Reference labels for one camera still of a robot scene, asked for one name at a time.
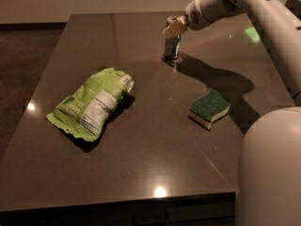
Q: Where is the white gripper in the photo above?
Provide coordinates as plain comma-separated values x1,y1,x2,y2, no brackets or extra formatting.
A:
163,0,232,39

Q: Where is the silver redbull can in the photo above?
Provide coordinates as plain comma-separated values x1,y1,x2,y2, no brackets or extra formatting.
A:
163,16,181,60

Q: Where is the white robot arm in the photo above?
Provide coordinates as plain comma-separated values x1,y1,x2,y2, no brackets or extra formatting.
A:
164,0,301,226

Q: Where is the green rice chip bag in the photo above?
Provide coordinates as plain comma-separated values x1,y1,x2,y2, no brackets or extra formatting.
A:
46,67,135,142

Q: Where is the green and yellow sponge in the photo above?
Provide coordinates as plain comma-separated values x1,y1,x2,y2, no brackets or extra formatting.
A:
188,89,231,130

